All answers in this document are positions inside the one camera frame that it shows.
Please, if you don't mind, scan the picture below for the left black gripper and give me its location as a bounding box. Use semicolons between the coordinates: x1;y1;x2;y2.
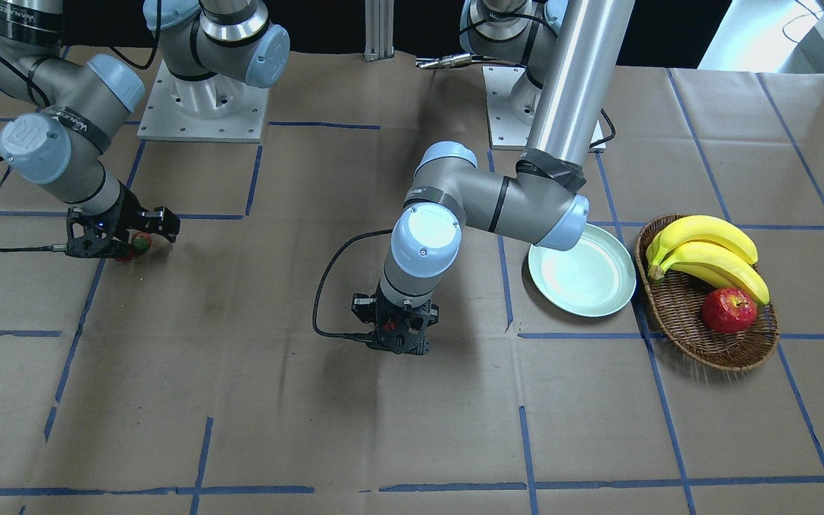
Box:
352;290;439;355

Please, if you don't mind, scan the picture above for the light green plate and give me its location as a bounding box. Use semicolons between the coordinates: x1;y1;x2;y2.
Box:
526;224;637;318

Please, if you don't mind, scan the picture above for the lower yellow banana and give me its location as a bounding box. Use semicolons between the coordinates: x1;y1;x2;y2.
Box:
648;241;770;305

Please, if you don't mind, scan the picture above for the yellow banana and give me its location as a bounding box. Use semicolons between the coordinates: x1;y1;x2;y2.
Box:
645;215;759;265
648;241;770;305

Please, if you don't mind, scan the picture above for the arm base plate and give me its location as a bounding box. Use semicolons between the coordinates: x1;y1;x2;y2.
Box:
137;62;270;143
483;65;541;151

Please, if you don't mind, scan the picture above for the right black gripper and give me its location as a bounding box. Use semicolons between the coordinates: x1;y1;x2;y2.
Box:
66;185;181;258

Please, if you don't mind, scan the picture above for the aluminium frame post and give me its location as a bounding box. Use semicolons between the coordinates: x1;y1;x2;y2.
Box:
363;0;395;62

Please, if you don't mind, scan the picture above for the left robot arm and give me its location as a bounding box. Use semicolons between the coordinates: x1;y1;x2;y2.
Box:
345;1;634;355

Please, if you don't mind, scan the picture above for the upper yellow banana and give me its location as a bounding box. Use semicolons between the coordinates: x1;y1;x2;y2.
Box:
645;215;759;265

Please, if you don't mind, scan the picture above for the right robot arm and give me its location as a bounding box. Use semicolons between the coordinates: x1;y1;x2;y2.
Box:
0;1;290;260

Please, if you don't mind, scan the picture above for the red apple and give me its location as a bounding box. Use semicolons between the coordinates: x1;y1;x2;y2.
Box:
700;288;759;333

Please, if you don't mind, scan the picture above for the brown wicker basket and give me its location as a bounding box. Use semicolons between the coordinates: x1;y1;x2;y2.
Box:
634;214;781;372

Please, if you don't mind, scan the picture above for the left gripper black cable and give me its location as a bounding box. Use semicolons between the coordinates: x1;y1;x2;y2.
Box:
312;229;394;341

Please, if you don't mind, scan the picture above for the strawberry with green top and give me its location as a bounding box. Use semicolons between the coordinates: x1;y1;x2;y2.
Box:
129;232;152;255

